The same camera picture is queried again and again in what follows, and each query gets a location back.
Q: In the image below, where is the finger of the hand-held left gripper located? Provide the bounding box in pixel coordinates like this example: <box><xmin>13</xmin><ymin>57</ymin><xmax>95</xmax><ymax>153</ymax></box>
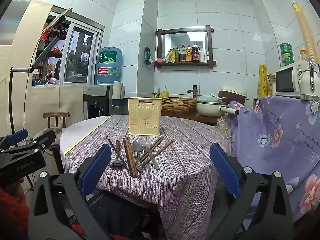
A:
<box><xmin>30</xmin><ymin>129</ymin><xmax>57</xmax><ymax>153</ymax></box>
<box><xmin>0</xmin><ymin>129</ymin><xmax>29</xmax><ymax>148</ymax></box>

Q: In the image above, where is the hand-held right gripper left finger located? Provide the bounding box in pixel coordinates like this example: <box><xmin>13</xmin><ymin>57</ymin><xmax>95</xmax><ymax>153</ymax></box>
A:
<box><xmin>28</xmin><ymin>144</ymin><xmax>113</xmax><ymax>240</ymax></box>

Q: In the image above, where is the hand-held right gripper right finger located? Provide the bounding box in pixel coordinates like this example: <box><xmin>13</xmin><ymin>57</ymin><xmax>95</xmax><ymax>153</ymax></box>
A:
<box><xmin>209</xmin><ymin>143</ymin><xmax>294</xmax><ymax>240</ymax></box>

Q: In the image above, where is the black chopstick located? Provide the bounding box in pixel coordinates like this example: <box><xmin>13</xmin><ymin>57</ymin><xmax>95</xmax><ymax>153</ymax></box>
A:
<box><xmin>106</xmin><ymin>136</ymin><xmax>127</xmax><ymax>167</ymax></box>

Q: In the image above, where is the wooden-handled metal spoon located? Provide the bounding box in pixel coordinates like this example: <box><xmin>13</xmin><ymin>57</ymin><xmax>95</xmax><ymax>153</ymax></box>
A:
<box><xmin>108</xmin><ymin>140</ymin><xmax>126</xmax><ymax>168</ymax></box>

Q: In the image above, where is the cream plastic utensil holder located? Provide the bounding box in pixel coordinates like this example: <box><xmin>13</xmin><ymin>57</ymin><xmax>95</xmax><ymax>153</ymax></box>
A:
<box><xmin>128</xmin><ymin>97</ymin><xmax>163</xmax><ymax>136</ymax></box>

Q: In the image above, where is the person's left forearm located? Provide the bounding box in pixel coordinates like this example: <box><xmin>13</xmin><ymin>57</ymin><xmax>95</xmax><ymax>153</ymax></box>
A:
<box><xmin>0</xmin><ymin>184</ymin><xmax>30</xmax><ymax>240</ymax></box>

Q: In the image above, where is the wooden chair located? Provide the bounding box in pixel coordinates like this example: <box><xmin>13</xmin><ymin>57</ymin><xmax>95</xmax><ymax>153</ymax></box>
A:
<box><xmin>42</xmin><ymin>112</ymin><xmax>70</xmax><ymax>128</ymax></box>

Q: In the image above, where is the beige patterned cushion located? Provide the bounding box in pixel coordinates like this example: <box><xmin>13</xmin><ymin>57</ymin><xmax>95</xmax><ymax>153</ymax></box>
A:
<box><xmin>216</xmin><ymin>113</ymin><xmax>233</xmax><ymax>141</ymax></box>

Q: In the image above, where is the purple striped tablecloth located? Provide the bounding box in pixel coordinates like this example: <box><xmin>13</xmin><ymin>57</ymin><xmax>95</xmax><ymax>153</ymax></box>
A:
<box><xmin>64</xmin><ymin>114</ymin><xmax>231</xmax><ymax>240</ymax></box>

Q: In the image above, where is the dark wooden counter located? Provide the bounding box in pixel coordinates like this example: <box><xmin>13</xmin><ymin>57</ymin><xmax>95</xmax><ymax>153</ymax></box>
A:
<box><xmin>160</xmin><ymin>109</ymin><xmax>221</xmax><ymax>127</ymax></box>

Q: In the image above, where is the purple floral cloth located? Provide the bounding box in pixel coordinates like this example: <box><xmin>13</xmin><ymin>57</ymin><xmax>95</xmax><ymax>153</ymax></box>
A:
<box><xmin>228</xmin><ymin>95</ymin><xmax>320</xmax><ymax>231</ymax></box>

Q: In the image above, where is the grey water dispenser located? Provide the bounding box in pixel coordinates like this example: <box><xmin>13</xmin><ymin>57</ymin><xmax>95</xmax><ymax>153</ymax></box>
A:
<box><xmin>86</xmin><ymin>84</ymin><xmax>113</xmax><ymax>118</ymax></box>

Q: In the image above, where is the cream pot with lid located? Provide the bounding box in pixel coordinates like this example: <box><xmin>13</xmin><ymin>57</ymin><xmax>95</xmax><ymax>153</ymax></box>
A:
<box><xmin>196</xmin><ymin>99</ymin><xmax>241</xmax><ymax>117</ymax></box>

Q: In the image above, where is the brown white rice cooker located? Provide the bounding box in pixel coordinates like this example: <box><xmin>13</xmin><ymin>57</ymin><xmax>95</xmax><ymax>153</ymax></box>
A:
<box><xmin>218</xmin><ymin>85</ymin><xmax>247</xmax><ymax>106</ymax></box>

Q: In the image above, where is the woven wash basin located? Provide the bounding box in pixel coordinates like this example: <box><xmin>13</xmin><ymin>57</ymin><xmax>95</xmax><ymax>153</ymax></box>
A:
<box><xmin>160</xmin><ymin>97</ymin><xmax>198</xmax><ymax>113</ymax></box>

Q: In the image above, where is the bronze faucet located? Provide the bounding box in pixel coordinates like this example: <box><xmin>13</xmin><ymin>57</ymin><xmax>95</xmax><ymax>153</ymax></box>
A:
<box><xmin>187</xmin><ymin>85</ymin><xmax>201</xmax><ymax>99</ymax></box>

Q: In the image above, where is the black light stand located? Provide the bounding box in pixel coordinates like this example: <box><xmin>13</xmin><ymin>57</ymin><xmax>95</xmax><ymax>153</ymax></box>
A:
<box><xmin>8</xmin><ymin>27</ymin><xmax>68</xmax><ymax>140</ymax></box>

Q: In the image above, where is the sliding glass window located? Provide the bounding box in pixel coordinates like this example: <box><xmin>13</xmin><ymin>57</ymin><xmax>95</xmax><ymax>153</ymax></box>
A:
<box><xmin>32</xmin><ymin>7</ymin><xmax>105</xmax><ymax>87</ymax></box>

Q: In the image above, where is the blue water jug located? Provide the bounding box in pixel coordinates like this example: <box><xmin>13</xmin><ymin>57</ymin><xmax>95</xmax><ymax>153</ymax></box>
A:
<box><xmin>96</xmin><ymin>47</ymin><xmax>123</xmax><ymax>85</ymax></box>

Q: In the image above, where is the yellow patterned roll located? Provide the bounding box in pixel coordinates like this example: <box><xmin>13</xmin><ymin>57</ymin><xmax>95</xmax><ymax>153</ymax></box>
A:
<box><xmin>258</xmin><ymin>64</ymin><xmax>268</xmax><ymax>98</ymax></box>

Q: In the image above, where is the glass jar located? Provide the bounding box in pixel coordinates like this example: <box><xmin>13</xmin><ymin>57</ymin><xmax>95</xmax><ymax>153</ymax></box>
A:
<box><xmin>267</xmin><ymin>74</ymin><xmax>276</xmax><ymax>96</ymax></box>

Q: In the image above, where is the white microwave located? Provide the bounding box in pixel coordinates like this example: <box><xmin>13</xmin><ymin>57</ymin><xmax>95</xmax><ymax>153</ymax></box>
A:
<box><xmin>275</xmin><ymin>64</ymin><xmax>304</xmax><ymax>97</ymax></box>

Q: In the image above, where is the flat light panel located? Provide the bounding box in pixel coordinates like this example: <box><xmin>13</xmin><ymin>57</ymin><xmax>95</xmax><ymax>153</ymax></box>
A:
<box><xmin>43</xmin><ymin>7</ymin><xmax>73</xmax><ymax>34</ymax></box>

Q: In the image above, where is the dark soy sauce bottle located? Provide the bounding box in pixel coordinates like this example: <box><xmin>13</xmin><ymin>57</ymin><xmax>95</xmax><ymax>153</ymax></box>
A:
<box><xmin>191</xmin><ymin>42</ymin><xmax>201</xmax><ymax>63</ymax></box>

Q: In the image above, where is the white countertop appliance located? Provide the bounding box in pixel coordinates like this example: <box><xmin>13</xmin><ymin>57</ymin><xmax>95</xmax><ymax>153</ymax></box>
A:
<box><xmin>298</xmin><ymin>59</ymin><xmax>320</xmax><ymax>101</ymax></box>

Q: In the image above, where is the tall yellow cup stack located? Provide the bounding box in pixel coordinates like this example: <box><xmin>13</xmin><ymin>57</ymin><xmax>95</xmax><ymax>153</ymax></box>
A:
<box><xmin>291</xmin><ymin>1</ymin><xmax>317</xmax><ymax>63</ymax></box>

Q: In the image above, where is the dark wooden niche frame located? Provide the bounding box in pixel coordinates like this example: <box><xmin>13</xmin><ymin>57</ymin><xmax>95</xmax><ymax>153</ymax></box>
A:
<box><xmin>153</xmin><ymin>25</ymin><xmax>217</xmax><ymax>69</ymax></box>

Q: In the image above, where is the green wall packet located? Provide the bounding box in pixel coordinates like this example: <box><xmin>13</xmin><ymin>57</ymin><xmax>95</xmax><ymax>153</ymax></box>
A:
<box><xmin>144</xmin><ymin>46</ymin><xmax>154</xmax><ymax>66</ymax></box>

